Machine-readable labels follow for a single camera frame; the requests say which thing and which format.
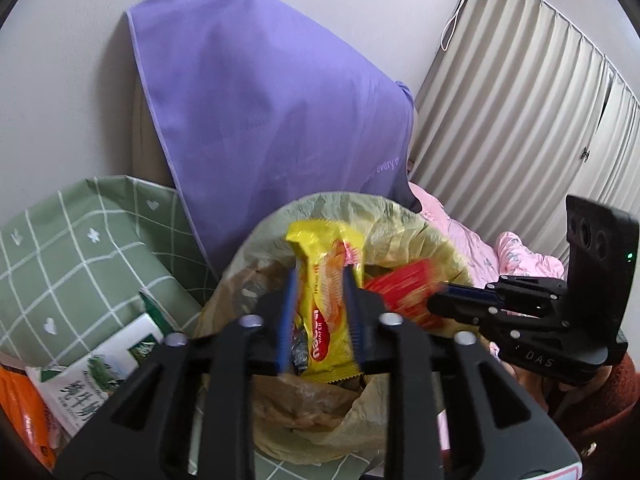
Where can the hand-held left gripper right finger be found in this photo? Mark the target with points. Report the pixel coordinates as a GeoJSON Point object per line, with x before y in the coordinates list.
{"type": "Point", "coordinates": [353, 320]}

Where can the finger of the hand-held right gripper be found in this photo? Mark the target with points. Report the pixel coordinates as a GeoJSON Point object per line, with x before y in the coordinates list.
{"type": "Point", "coordinates": [465, 310]}
{"type": "Point", "coordinates": [525, 292]}

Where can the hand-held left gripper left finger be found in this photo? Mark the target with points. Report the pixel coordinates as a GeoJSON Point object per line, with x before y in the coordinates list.
{"type": "Point", "coordinates": [287, 312]}

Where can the yellow wafer packet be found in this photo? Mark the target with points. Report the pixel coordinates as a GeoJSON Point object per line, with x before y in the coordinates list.
{"type": "Point", "coordinates": [325, 280]}

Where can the red gold snack packet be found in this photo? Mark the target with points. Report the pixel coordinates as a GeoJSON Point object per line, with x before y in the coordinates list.
{"type": "Point", "coordinates": [400, 290]}

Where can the yellow-green trash bag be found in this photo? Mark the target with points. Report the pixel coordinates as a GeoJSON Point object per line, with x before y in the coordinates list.
{"type": "Point", "coordinates": [400, 225]}

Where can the orange snack packet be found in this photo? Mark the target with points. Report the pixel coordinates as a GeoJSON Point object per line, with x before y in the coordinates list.
{"type": "Point", "coordinates": [25, 410]}

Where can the person's right forearm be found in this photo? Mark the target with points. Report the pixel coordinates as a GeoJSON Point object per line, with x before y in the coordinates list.
{"type": "Point", "coordinates": [610, 400]}

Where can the person's right hand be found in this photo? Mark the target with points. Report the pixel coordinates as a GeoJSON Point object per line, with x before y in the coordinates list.
{"type": "Point", "coordinates": [527, 382]}

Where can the pink floral quilt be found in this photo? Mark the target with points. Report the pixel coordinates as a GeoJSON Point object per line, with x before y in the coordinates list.
{"type": "Point", "coordinates": [520, 255]}

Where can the dark foil wrapper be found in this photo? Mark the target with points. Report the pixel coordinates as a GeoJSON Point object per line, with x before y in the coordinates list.
{"type": "Point", "coordinates": [300, 352]}

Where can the dark curtain hook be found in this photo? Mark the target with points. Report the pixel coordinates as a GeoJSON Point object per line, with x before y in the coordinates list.
{"type": "Point", "coordinates": [584, 153]}

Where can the beige pleated curtain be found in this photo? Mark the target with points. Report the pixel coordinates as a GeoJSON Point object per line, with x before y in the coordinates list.
{"type": "Point", "coordinates": [525, 110]}

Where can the white green snack packet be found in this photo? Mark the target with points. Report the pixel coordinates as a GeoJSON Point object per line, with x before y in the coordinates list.
{"type": "Point", "coordinates": [100, 360]}

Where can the purple pillow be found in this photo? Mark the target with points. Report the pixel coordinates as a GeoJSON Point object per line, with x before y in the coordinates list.
{"type": "Point", "coordinates": [260, 110]}

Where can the green checked bedsheet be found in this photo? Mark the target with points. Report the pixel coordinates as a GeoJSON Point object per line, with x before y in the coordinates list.
{"type": "Point", "coordinates": [75, 260]}

